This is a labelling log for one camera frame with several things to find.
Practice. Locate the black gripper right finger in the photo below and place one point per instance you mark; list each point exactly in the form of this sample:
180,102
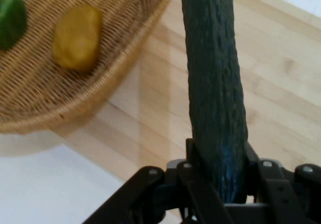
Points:
288,196

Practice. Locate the dark green cucumber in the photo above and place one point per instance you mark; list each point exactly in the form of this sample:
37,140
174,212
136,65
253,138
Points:
213,83

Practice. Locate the yellow potato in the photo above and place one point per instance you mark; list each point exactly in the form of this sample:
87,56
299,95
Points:
76,38

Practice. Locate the wooden cutting board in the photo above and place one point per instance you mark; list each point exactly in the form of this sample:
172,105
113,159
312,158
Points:
276,88

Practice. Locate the woven wicker basket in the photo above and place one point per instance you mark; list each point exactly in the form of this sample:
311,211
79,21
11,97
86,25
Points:
37,88

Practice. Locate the green bell pepper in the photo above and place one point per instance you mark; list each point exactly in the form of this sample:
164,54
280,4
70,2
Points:
11,18

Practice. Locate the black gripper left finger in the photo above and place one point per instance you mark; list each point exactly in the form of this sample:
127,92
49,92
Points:
160,196

